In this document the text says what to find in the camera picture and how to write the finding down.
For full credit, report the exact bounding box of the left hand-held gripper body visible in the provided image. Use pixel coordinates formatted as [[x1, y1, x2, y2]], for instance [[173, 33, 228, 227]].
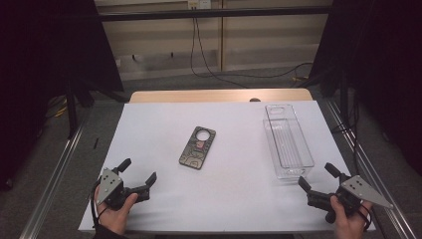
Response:
[[97, 167, 137, 211]]

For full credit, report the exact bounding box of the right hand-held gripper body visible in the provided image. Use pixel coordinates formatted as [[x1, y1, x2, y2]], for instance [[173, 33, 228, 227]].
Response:
[[307, 174, 395, 224]]

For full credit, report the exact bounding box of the clear plastic storage box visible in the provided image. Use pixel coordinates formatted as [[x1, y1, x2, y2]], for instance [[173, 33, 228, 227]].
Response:
[[262, 104, 316, 182]]

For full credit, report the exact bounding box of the dark patterned phone case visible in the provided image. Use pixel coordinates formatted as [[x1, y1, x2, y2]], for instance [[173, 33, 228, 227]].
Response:
[[178, 125, 217, 171]]

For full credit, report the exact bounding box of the person's left hand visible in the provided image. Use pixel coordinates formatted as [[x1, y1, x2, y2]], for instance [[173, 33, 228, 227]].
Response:
[[94, 185, 139, 236]]

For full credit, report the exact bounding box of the person's right hand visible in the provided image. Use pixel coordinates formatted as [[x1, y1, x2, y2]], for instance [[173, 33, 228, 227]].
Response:
[[329, 194, 374, 239]]

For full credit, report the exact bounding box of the black stand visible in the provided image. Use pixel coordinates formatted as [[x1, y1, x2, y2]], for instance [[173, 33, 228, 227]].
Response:
[[337, 74, 354, 131], [64, 78, 131, 140]]

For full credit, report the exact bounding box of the white table board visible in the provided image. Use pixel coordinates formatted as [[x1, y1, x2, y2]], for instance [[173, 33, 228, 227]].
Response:
[[78, 100, 377, 234]]

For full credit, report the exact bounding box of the light wooden table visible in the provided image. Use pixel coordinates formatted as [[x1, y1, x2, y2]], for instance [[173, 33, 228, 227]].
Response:
[[128, 88, 314, 105]]

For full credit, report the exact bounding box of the black curtain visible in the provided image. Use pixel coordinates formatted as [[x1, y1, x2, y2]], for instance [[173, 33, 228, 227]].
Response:
[[310, 0, 422, 177], [0, 0, 125, 192]]

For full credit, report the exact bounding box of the black horizontal metal bar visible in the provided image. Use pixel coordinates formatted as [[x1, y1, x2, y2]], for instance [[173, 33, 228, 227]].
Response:
[[99, 5, 333, 23]]

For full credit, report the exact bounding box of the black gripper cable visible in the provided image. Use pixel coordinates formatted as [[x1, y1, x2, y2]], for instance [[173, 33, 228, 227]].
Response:
[[90, 179, 108, 231], [358, 202, 372, 232]]

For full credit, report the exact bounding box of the metal floor rail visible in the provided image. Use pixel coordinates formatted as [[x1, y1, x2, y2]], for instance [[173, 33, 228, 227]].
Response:
[[323, 99, 420, 239], [19, 121, 87, 239]]

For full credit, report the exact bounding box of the black floor cable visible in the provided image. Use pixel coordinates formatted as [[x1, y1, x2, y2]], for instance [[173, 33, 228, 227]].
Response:
[[330, 121, 361, 175]]

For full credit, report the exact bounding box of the long black wall cable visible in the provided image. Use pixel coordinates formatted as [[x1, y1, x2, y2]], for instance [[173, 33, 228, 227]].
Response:
[[194, 17, 250, 90], [189, 17, 315, 80]]

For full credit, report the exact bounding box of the white wall outlet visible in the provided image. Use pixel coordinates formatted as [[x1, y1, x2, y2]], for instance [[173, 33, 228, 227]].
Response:
[[187, 0, 212, 11]]

